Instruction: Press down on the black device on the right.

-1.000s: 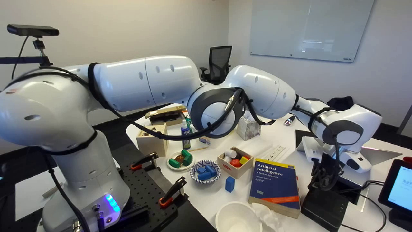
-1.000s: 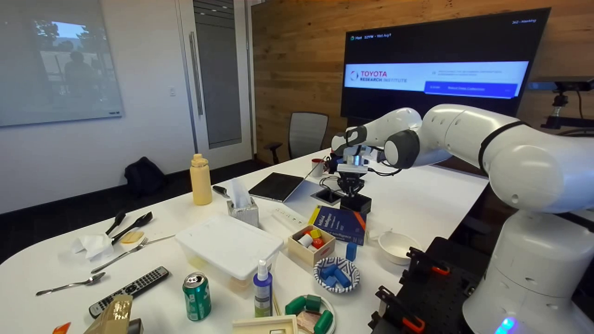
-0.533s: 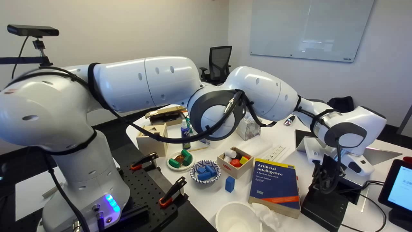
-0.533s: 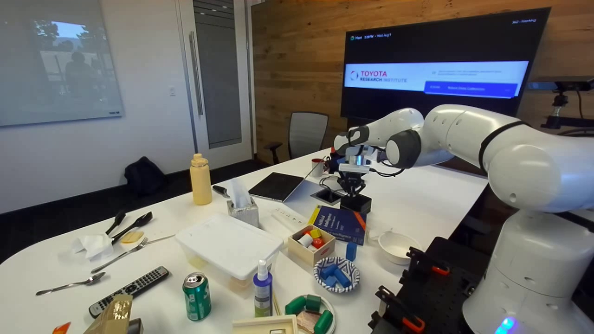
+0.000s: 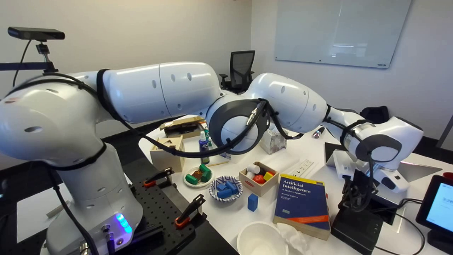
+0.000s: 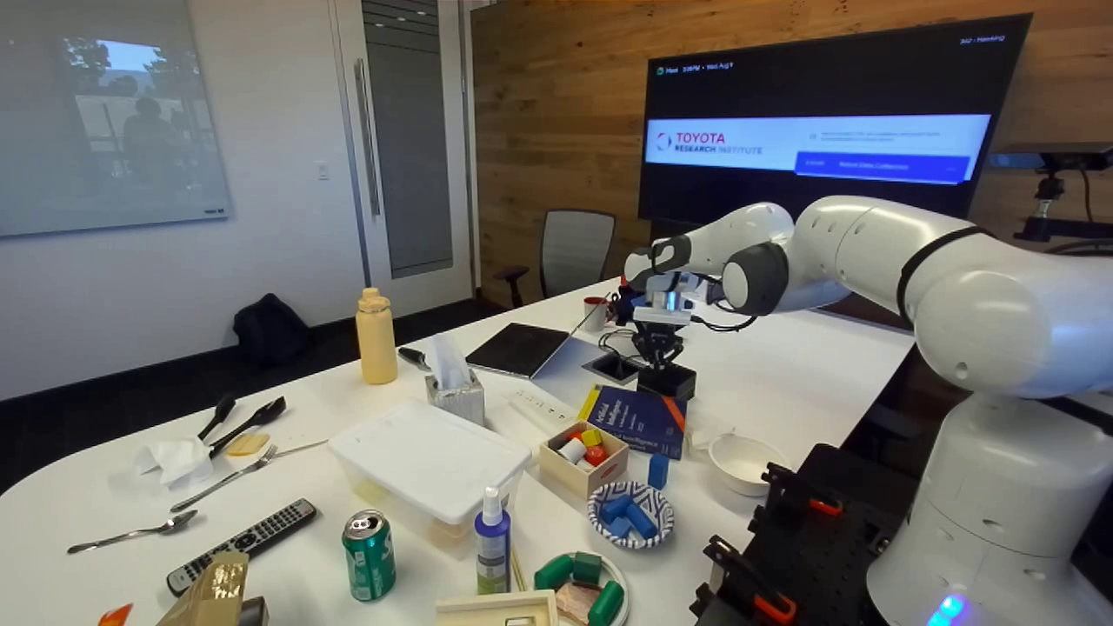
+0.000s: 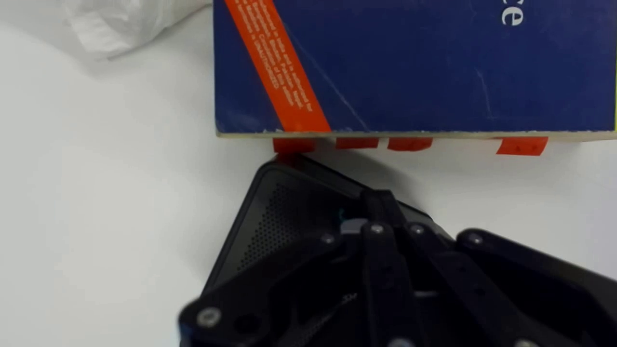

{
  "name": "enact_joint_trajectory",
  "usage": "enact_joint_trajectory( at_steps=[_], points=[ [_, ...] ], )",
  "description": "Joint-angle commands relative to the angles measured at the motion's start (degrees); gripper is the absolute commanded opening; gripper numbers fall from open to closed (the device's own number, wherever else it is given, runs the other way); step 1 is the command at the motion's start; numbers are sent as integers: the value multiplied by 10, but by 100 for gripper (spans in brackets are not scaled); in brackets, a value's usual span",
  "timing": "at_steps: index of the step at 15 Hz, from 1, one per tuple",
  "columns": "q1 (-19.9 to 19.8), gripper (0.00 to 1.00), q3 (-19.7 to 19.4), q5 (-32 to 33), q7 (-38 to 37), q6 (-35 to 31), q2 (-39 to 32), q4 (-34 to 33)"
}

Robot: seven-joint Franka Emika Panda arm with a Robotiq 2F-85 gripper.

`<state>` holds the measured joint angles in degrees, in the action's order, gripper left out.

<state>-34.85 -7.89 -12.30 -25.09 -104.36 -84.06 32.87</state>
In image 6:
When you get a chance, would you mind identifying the wooden tray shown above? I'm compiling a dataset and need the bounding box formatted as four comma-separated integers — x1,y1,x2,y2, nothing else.
434,589,560,626

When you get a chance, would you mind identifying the heap of coloured blocks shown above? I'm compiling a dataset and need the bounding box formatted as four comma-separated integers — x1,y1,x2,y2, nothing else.
556,426,610,470

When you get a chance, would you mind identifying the glass whiteboard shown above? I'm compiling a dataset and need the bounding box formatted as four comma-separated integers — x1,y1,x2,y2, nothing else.
0,0,234,239

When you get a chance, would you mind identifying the green cylinder block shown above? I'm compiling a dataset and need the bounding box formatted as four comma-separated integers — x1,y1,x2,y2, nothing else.
533,554,576,593
586,579,626,626

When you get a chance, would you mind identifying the grey office chair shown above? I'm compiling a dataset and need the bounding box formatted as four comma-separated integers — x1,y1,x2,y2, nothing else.
493,209,617,310

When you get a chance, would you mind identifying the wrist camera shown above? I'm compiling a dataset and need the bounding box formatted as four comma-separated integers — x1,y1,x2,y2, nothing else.
632,299,695,326

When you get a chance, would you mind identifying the tissue box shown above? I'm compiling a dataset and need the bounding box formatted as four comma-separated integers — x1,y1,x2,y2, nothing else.
424,332,487,428

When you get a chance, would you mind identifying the wooden box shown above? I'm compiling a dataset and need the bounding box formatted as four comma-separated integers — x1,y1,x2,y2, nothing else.
537,420,630,502

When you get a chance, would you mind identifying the metal fork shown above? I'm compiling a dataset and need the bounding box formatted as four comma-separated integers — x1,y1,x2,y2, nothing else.
169,438,330,515

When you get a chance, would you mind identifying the door handle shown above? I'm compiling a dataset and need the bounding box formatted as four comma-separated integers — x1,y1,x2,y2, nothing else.
353,58,383,217

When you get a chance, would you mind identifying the white plate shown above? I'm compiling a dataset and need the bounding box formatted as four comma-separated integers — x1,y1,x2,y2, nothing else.
531,549,631,626

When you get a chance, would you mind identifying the heap of blue blocks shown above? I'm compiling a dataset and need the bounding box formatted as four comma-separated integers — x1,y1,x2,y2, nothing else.
599,493,660,541

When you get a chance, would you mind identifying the white bowl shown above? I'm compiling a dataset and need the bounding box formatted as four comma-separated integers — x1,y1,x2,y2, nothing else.
708,433,791,499

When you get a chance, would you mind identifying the black remote control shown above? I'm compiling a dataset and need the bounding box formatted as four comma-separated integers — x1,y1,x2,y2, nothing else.
165,497,319,598

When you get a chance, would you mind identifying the green drink can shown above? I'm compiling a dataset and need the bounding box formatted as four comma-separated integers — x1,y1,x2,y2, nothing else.
341,509,398,603

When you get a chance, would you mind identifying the black tablet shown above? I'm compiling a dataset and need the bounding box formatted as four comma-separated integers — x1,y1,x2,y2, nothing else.
464,322,573,381

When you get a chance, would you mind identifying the black backpack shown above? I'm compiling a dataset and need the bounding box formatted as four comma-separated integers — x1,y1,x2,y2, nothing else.
232,293,313,367

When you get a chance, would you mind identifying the black plastic spoon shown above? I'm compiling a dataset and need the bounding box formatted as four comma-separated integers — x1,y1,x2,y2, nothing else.
208,396,288,460

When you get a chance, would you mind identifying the camera on mount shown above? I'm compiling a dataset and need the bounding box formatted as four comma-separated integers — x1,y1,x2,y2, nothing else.
986,143,1113,255

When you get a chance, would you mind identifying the white door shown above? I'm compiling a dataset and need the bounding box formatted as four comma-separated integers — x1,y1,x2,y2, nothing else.
330,0,477,319

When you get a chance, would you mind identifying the white lidded plastic container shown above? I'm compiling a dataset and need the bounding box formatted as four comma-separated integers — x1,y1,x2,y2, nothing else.
328,399,533,551

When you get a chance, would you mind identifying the white napkin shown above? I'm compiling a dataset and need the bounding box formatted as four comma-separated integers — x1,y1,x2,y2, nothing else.
134,436,215,490

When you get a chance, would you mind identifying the silver laptop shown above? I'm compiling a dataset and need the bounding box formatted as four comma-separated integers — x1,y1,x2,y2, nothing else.
530,304,646,410

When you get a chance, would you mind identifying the black plastic utensil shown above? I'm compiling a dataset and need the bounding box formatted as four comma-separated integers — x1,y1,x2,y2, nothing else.
196,394,237,443

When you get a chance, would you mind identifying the blue book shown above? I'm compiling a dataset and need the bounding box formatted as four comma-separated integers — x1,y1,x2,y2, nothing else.
578,384,689,461

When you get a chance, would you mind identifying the yellow bottle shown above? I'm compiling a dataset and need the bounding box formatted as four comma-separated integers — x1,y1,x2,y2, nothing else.
355,287,399,386

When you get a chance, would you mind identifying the wall television screen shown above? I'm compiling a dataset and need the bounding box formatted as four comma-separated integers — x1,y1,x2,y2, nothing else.
637,12,1035,230

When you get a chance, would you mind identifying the black orange clamp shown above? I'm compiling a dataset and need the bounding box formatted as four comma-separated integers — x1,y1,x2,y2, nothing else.
760,462,845,519
703,534,798,624

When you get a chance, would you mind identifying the small spray bottle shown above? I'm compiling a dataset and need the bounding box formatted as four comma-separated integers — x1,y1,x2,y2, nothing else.
473,485,513,596

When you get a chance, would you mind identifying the white power strip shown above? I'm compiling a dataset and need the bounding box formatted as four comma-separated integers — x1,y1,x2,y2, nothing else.
506,388,583,436

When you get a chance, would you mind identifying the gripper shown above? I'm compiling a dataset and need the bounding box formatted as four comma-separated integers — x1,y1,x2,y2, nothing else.
637,321,689,370

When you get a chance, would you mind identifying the brown block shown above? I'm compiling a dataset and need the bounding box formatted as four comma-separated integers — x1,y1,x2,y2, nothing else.
556,582,602,623

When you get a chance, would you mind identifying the black box device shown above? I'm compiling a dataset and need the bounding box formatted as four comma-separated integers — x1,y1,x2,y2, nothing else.
636,363,698,403

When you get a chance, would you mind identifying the metal spoon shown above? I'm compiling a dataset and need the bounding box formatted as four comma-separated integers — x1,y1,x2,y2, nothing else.
66,509,200,556

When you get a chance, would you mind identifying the blue patterned bowl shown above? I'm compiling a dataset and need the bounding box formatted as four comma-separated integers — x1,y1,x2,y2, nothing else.
586,481,676,551

